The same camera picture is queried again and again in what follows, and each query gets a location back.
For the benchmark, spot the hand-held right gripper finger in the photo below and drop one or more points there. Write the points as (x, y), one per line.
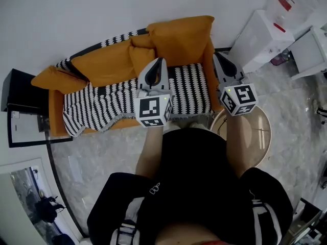
(233, 69)
(219, 70)

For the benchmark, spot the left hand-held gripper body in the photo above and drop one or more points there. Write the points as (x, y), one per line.
(152, 108)

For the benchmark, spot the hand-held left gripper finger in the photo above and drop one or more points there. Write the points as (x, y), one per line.
(163, 73)
(143, 76)

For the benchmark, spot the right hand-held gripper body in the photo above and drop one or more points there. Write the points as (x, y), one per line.
(240, 98)

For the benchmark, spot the large orange cushion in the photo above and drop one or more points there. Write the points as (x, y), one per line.
(178, 39)

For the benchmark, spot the person's left forearm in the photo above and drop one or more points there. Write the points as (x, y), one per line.
(149, 157)

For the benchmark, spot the person's right forearm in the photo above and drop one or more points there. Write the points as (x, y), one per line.
(238, 147)

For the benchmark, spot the orange sofa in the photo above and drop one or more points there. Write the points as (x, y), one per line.
(208, 65)

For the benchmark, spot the white water dispenser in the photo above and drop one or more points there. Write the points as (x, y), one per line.
(258, 42)

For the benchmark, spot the round glass coffee table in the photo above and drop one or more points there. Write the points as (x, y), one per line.
(260, 136)

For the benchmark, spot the person's white shoe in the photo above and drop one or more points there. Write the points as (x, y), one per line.
(198, 125)

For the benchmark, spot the black white striped blanket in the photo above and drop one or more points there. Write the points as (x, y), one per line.
(102, 103)

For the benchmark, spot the person's black t-shirt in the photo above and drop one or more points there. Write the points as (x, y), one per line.
(194, 167)

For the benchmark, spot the black cabinet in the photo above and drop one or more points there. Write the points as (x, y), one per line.
(23, 91)

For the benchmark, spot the black framed white panel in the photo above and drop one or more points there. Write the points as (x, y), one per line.
(25, 126)

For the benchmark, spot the black backpack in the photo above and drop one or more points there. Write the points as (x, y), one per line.
(47, 209)

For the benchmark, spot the glass wall window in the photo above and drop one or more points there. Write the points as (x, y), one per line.
(23, 193)

